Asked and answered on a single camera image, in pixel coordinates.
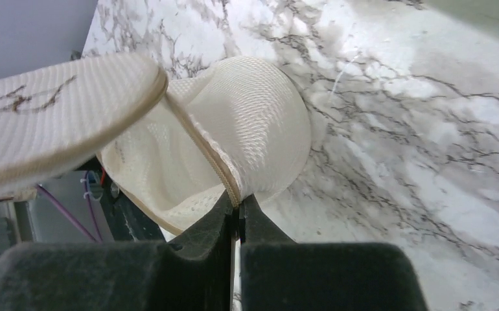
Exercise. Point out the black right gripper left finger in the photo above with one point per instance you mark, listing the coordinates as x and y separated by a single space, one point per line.
194 271

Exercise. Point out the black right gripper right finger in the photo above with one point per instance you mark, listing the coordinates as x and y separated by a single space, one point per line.
278 273

